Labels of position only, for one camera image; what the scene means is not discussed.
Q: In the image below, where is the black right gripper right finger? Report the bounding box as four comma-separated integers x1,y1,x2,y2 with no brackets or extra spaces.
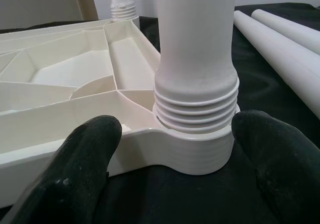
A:
231,109,320,224

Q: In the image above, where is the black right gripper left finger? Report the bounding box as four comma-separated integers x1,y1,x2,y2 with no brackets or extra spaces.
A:
8,115,123,224

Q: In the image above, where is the black cloth cover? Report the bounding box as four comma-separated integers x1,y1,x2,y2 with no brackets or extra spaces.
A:
0,2,320,224

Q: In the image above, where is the white plastic table top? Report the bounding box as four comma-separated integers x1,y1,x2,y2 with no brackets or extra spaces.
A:
0,17,242,207

